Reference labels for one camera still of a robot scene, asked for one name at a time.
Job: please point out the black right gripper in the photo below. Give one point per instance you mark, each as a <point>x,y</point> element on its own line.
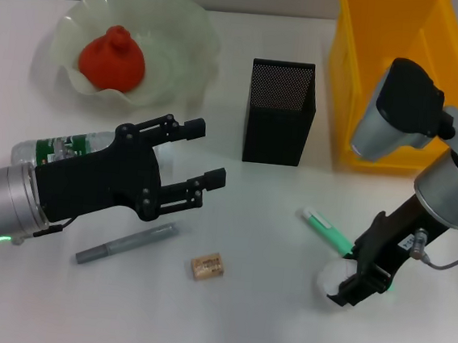
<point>397,240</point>

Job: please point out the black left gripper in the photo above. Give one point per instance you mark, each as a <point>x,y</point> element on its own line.
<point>94,183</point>

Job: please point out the pale green glass fruit bowl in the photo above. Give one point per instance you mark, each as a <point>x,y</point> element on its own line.
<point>175,53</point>

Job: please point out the yellow plastic storage bin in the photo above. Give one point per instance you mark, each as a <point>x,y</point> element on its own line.
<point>350,90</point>

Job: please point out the black mesh pen holder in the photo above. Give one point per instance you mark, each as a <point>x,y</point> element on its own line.
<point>278,123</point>

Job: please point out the white paper ball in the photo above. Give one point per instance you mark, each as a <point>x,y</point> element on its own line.
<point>334,277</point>

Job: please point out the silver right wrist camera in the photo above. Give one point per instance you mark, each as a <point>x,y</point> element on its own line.
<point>402,103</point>

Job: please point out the grey marker pen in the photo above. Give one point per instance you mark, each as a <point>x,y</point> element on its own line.
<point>124,243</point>

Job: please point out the clear water bottle green label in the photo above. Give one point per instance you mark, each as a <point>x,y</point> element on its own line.
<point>65,147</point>

